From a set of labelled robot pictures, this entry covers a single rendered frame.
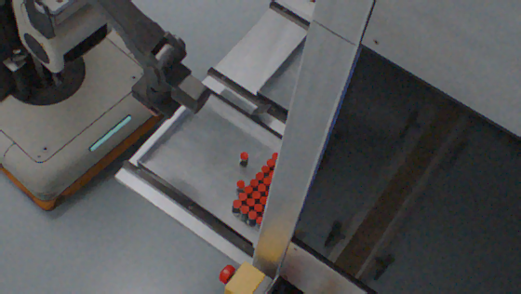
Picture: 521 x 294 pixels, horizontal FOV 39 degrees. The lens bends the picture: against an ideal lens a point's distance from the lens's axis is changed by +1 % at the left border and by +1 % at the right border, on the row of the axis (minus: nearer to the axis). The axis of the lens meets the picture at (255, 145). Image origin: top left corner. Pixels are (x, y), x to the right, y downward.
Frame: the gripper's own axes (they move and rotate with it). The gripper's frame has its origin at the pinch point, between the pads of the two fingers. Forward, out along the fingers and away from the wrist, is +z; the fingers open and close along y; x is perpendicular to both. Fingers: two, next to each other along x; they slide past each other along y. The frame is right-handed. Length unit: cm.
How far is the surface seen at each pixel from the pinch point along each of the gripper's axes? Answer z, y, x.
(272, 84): 18.6, 13.1, 34.1
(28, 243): 114, -29, -20
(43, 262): 113, -20, -22
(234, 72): 20.3, 3.3, 31.3
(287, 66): 18.6, 13.1, 41.2
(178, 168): 19.2, 8.9, -0.2
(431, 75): -80, 38, -12
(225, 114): 19.2, 9.0, 19.1
